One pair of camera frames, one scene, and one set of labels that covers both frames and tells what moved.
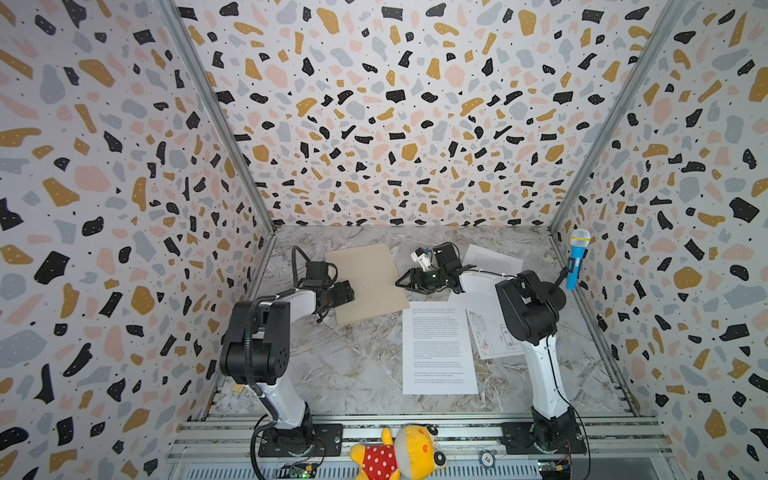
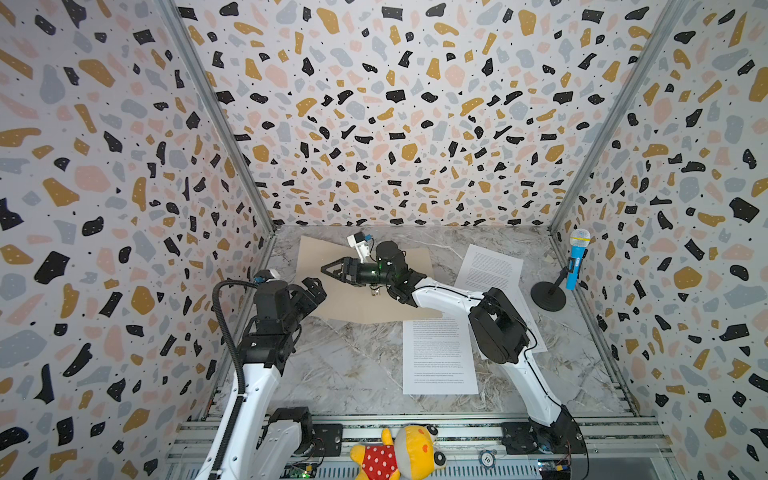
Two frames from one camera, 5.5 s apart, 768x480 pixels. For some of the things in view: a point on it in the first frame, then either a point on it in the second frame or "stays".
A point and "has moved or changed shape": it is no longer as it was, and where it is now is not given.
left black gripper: x=341 y=293 to x=308 y=303
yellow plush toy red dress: x=412 y=455 stays
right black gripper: x=420 y=278 to x=350 y=271
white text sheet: x=490 y=261 stays
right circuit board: x=555 y=469 stays
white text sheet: x=438 y=352 stays
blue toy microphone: x=579 y=240 stays
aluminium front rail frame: x=619 y=446 stays
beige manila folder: x=373 y=276 has moved or changed shape
